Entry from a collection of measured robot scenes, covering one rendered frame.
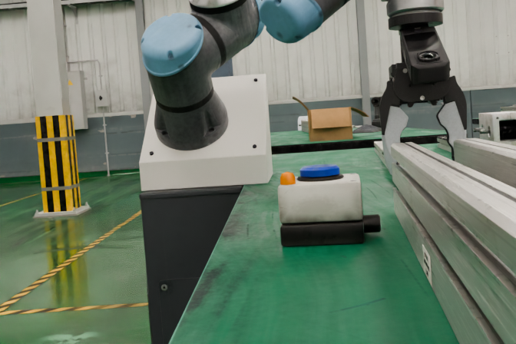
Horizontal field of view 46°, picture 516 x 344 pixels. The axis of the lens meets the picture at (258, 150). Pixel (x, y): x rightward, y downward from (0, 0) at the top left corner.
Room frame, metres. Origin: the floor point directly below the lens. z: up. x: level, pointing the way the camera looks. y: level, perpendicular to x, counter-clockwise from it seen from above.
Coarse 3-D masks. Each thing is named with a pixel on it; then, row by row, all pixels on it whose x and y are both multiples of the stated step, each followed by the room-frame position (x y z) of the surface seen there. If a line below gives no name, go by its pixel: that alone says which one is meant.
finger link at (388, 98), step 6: (390, 84) 0.80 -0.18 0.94; (408, 84) 0.80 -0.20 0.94; (390, 90) 0.80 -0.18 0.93; (384, 96) 0.80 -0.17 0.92; (390, 96) 0.80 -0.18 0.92; (396, 96) 0.79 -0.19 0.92; (384, 102) 0.80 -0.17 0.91; (390, 102) 0.80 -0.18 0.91; (396, 102) 0.79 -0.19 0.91; (384, 108) 0.80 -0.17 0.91; (384, 114) 0.80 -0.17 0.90; (384, 120) 0.80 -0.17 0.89; (384, 126) 0.80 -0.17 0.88; (384, 132) 0.80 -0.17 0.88
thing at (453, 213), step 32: (416, 160) 0.47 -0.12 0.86; (448, 160) 0.44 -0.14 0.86; (480, 160) 0.57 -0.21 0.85; (512, 160) 0.45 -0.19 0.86; (416, 192) 0.46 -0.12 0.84; (448, 192) 0.31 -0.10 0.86; (480, 192) 0.27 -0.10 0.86; (512, 192) 0.26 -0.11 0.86; (416, 224) 0.48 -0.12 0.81; (448, 224) 0.32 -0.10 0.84; (480, 224) 0.24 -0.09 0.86; (512, 224) 0.20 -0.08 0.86; (448, 256) 0.32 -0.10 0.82; (480, 256) 0.25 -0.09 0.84; (512, 256) 0.19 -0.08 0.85; (448, 288) 0.33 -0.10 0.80; (480, 288) 0.24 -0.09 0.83; (512, 288) 0.20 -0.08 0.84; (448, 320) 0.33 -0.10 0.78; (480, 320) 0.25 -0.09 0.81; (512, 320) 0.20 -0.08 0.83
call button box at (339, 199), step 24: (288, 192) 0.57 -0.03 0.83; (312, 192) 0.57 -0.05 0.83; (336, 192) 0.57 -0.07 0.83; (360, 192) 0.56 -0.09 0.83; (288, 216) 0.57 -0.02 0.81; (312, 216) 0.57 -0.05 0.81; (336, 216) 0.57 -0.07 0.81; (360, 216) 0.56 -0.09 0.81; (288, 240) 0.57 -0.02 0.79; (312, 240) 0.57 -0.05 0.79; (336, 240) 0.57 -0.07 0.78; (360, 240) 0.56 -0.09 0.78
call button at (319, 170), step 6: (306, 168) 0.60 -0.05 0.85; (312, 168) 0.59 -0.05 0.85; (318, 168) 0.59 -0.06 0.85; (324, 168) 0.59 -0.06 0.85; (330, 168) 0.59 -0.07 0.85; (336, 168) 0.60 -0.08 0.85; (300, 174) 0.61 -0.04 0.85; (306, 174) 0.59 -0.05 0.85; (312, 174) 0.59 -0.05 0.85; (318, 174) 0.59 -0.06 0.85; (324, 174) 0.59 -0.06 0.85; (330, 174) 0.59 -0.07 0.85
